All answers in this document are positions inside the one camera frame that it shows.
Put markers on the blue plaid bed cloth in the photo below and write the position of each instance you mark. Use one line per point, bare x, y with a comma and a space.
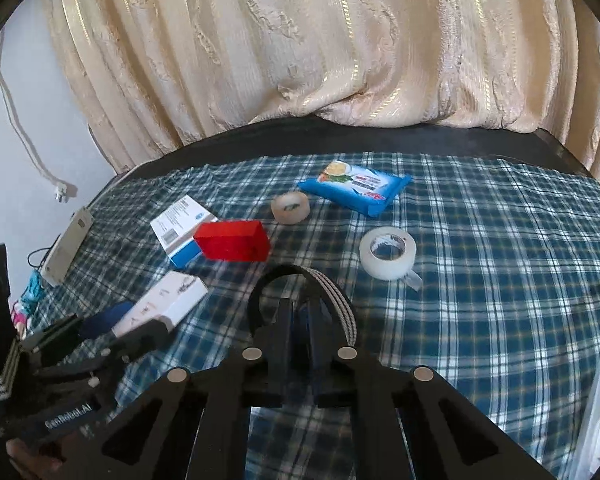
509, 256

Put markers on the small translucent tape roll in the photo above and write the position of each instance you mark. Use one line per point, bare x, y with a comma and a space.
290, 208

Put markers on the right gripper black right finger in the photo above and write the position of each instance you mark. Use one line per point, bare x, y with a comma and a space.
406, 425

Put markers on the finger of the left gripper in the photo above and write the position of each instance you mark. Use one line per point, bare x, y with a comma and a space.
125, 347
62, 337

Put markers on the large white tape roll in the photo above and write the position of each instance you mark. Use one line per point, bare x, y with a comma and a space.
388, 254

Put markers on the black striped elastic band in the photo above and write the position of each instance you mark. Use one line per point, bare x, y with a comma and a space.
338, 304

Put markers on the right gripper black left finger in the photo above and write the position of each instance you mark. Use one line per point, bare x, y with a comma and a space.
193, 425

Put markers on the black mattress edge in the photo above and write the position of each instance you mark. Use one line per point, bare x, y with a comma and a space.
312, 135

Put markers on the red toy brick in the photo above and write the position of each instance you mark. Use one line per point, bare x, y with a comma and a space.
234, 241

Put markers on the white power strip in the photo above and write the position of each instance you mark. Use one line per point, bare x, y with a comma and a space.
57, 262

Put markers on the white slim carton box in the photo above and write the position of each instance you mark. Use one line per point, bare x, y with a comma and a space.
168, 301

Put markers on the cream patterned curtain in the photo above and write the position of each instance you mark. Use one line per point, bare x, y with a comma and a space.
151, 76

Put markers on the white blue medicine box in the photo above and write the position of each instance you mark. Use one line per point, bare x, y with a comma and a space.
176, 226

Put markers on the blue wet wipes pack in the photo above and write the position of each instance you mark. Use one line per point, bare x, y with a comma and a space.
361, 189

